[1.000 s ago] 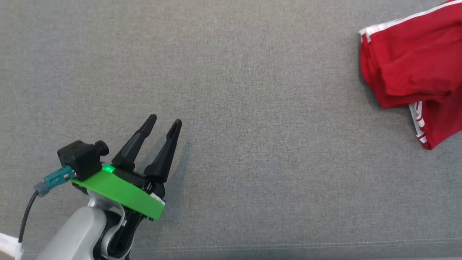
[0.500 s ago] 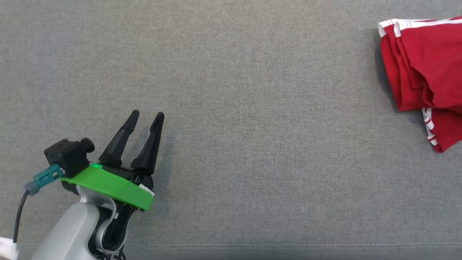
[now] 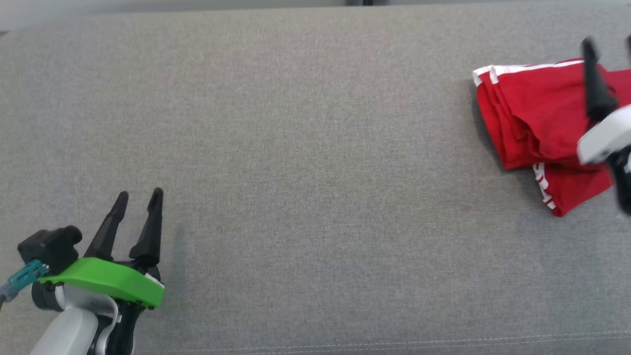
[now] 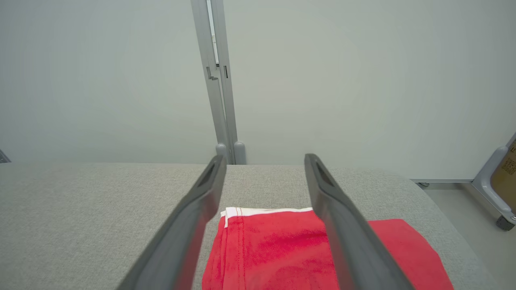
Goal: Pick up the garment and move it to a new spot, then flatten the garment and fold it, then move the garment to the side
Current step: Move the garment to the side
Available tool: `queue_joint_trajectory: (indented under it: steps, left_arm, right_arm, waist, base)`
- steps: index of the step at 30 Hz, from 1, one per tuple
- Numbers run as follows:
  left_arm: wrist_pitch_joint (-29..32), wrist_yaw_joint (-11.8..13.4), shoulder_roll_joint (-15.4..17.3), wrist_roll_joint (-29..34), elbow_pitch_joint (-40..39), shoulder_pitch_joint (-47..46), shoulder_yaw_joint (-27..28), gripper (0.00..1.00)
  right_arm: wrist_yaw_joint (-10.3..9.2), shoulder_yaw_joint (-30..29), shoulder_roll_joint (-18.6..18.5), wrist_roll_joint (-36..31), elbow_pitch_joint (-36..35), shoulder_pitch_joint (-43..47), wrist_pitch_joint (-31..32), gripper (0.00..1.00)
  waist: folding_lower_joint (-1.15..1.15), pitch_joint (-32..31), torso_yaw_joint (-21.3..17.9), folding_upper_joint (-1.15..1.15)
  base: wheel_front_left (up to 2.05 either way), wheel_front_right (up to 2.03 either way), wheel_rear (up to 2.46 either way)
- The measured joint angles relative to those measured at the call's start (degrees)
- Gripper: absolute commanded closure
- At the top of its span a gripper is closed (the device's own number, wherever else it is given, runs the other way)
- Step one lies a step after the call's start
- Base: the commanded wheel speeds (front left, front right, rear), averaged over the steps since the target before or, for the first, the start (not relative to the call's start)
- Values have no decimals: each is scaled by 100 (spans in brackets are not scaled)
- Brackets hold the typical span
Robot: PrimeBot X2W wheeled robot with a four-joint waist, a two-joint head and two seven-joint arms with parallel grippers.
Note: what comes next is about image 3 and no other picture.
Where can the grey fabric sofa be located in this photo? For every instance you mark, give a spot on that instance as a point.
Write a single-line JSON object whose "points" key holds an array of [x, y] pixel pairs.
{"points": [[320, 172]]}

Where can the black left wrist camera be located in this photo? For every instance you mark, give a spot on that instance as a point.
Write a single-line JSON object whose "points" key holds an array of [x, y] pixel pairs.
{"points": [[52, 246]]}

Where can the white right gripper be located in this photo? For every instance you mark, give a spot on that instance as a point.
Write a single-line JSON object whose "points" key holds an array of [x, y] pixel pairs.
{"points": [[606, 135]]}

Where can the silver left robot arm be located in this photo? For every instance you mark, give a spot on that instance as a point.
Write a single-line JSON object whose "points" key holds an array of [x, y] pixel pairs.
{"points": [[64, 330]]}

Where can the red basketball jersey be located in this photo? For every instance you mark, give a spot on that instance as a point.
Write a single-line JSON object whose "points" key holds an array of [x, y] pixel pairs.
{"points": [[532, 113]]}

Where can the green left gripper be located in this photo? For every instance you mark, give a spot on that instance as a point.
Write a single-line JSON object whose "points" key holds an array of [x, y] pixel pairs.
{"points": [[108, 281]]}

